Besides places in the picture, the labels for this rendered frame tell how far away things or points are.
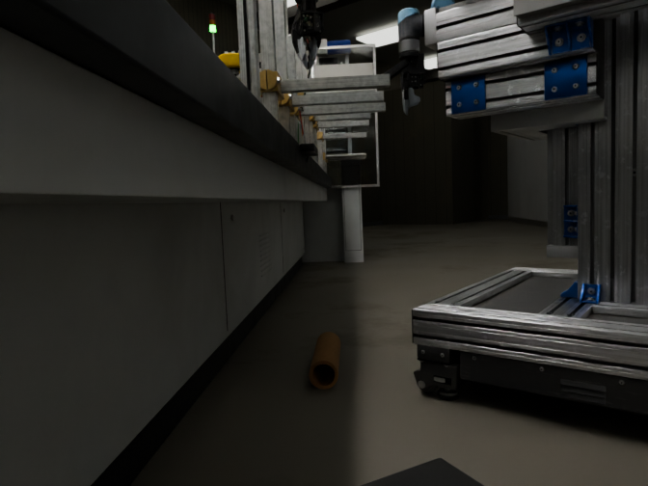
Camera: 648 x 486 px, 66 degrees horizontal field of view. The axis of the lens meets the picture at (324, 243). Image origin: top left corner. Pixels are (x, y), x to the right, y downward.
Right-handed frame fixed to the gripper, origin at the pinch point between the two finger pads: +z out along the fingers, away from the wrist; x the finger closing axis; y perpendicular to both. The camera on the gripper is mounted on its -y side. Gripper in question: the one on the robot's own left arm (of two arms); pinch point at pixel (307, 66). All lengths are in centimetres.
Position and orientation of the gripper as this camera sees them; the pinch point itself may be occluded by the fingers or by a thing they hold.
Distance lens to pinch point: 163.2
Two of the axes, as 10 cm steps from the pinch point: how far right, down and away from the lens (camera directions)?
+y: 2.9, 0.7, -9.6
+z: 0.4, 10.0, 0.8
